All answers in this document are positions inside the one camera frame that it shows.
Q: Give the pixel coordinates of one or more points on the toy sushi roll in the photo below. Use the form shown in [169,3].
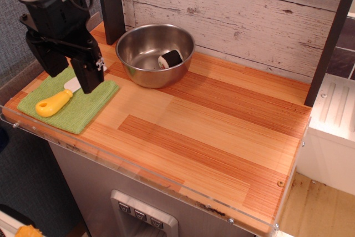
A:
[170,59]

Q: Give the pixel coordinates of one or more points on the silver dispenser button panel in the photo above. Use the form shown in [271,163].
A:
[136,218]

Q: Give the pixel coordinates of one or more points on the stainless steel bowl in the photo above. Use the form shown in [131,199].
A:
[139,49]

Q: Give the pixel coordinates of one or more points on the dark shelf post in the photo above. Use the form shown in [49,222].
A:
[113,18]
[330,44]

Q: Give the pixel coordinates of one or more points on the white toy sink unit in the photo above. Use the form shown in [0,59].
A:
[327,153]

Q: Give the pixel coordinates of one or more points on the yellow handled toy knife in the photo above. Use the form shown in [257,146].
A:
[49,106]

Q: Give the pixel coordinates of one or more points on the silver toy fridge cabinet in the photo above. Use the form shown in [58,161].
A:
[91,184]

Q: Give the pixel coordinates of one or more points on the orange yellow object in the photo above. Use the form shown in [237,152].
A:
[28,231]

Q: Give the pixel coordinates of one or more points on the dark left shelf post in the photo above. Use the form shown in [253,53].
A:
[113,18]

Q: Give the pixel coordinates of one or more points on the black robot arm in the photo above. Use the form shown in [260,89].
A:
[57,35]

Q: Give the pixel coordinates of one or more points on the green folded towel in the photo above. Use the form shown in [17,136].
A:
[80,109]

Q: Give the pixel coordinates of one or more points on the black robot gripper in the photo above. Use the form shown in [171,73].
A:
[57,32]

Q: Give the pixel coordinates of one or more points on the clear acrylic edge guard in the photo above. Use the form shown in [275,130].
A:
[148,174]

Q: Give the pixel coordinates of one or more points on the dark right shelf post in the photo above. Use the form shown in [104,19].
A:
[330,44]

